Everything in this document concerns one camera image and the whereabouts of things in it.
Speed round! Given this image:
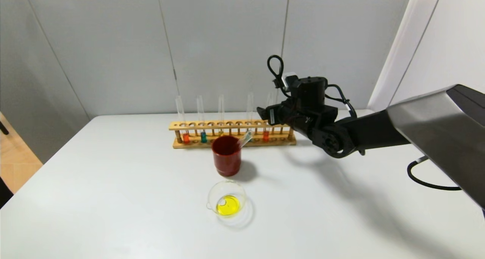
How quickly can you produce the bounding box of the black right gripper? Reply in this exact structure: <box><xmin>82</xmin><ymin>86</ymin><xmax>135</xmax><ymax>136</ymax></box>
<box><xmin>257</xmin><ymin>99</ymin><xmax>294</xmax><ymax>126</ymax></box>

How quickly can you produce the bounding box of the test tube with red liquid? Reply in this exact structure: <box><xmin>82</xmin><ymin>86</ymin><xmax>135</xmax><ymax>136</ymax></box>
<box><xmin>263</xmin><ymin>92</ymin><xmax>274</xmax><ymax>142</ymax></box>

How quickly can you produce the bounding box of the test tube with yellow liquid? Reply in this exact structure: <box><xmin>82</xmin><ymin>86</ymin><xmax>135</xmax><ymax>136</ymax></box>
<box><xmin>218</xmin><ymin>95</ymin><xmax>225</xmax><ymax>137</ymax></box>
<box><xmin>238</xmin><ymin>131</ymin><xmax>253</xmax><ymax>150</ymax></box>

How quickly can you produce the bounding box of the test tube with blue liquid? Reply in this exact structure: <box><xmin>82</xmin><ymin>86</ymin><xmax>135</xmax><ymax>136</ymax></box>
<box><xmin>196</xmin><ymin>95</ymin><xmax>208</xmax><ymax>144</ymax></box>
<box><xmin>246</xmin><ymin>93</ymin><xmax>253</xmax><ymax>142</ymax></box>

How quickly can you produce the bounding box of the wooden test tube rack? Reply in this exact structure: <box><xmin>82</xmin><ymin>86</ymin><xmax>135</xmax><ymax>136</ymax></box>
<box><xmin>169</xmin><ymin>118</ymin><xmax>297</xmax><ymax>150</ymax></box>

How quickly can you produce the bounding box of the test tube with orange liquid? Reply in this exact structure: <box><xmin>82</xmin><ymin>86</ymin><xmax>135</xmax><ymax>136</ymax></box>
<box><xmin>175</xmin><ymin>96</ymin><xmax>190</xmax><ymax>144</ymax></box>

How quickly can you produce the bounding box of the red plastic cup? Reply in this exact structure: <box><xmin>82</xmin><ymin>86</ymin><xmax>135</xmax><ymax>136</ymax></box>
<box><xmin>211</xmin><ymin>135</ymin><xmax>243</xmax><ymax>177</ymax></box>

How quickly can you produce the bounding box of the clear glass bowl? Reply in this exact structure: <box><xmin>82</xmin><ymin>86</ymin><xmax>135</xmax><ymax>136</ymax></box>
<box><xmin>206</xmin><ymin>179</ymin><xmax>249</xmax><ymax>218</ymax></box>

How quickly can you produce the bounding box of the large dark object beside table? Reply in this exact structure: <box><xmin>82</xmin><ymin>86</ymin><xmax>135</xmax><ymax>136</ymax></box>
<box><xmin>0</xmin><ymin>175</ymin><xmax>15</xmax><ymax>209</ymax></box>

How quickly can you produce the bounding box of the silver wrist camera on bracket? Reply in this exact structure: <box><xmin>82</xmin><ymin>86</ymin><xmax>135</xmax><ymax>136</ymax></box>
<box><xmin>274</xmin><ymin>73</ymin><xmax>300</xmax><ymax>91</ymax></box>

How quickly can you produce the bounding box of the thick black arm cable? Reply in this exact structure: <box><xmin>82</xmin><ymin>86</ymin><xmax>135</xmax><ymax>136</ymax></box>
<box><xmin>407</xmin><ymin>156</ymin><xmax>462</xmax><ymax>192</ymax></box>

